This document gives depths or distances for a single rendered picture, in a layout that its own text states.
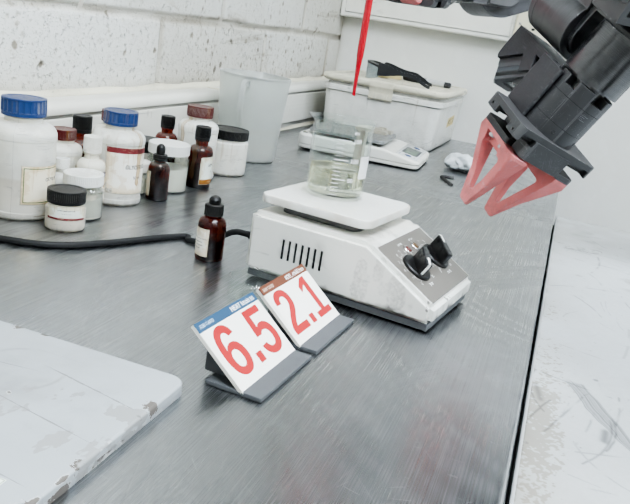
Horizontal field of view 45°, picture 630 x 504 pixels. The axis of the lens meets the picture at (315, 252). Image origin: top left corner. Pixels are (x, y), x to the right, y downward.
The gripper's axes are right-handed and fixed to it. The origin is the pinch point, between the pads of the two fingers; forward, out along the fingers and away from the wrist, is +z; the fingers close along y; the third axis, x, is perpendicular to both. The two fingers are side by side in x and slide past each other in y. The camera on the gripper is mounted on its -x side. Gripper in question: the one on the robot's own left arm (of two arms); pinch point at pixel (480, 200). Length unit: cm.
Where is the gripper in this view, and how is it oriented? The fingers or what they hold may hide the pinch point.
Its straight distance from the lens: 76.5
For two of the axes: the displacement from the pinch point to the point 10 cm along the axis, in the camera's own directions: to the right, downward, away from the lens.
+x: 2.1, 6.6, -7.3
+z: -5.6, 6.9, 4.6
